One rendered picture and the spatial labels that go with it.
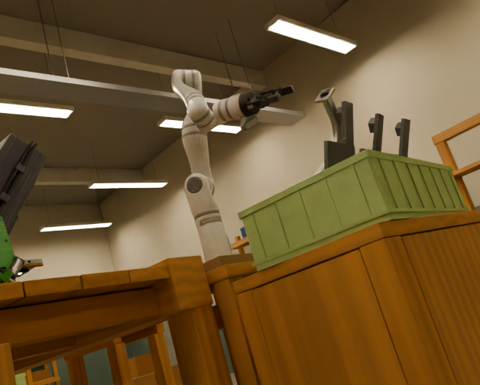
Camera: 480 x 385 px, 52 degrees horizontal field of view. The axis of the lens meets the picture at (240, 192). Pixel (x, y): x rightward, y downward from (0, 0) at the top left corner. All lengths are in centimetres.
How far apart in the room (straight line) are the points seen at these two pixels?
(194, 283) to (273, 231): 30
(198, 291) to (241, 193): 731
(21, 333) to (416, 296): 86
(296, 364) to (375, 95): 606
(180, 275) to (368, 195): 57
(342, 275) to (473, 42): 569
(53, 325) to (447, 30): 619
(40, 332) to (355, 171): 80
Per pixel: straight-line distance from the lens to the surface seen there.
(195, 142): 180
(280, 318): 134
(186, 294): 142
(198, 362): 144
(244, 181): 866
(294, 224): 127
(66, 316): 128
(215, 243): 168
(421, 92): 685
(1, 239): 191
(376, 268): 113
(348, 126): 137
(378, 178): 117
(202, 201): 171
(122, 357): 200
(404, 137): 166
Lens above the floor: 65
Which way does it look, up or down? 15 degrees up
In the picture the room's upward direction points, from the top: 17 degrees counter-clockwise
